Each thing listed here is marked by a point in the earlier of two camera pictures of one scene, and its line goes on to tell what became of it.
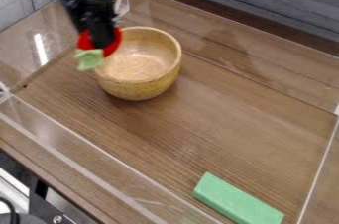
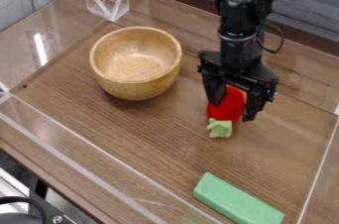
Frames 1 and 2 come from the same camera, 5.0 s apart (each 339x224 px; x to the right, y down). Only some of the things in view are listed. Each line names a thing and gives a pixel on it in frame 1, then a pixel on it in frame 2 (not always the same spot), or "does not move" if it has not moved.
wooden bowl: [140, 68] does not move
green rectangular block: [235, 201] does not move
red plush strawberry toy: [88, 53] → [225, 112]
